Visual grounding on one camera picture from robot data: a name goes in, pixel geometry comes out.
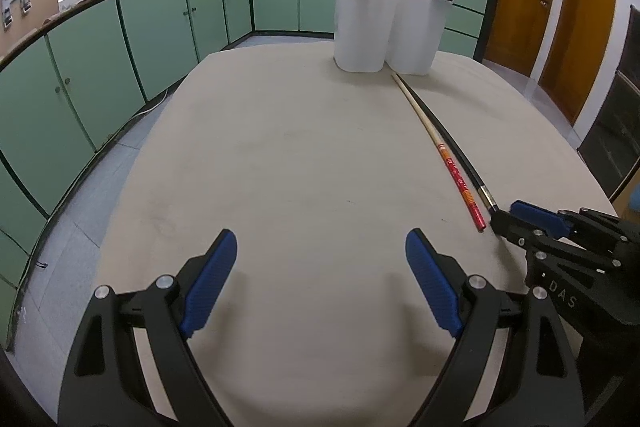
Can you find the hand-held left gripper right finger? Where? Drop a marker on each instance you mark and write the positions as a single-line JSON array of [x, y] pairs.
[[430, 282]]

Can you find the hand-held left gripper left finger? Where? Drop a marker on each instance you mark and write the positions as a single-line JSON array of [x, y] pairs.
[[210, 282]]

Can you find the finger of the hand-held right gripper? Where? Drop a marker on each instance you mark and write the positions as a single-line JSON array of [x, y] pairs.
[[515, 229], [537, 216]]

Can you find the black chopstick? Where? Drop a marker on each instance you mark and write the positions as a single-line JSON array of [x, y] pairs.
[[486, 198]]

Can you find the white plastic utensil holder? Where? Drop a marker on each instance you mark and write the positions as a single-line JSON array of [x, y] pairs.
[[365, 27]]

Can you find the red and wood chopstick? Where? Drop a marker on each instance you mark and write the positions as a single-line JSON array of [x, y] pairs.
[[452, 167]]

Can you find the dark glass cabinet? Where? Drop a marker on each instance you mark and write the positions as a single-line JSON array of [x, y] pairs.
[[617, 132]]

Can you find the green base kitchen cabinets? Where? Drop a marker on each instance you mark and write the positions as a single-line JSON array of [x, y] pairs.
[[90, 52]]

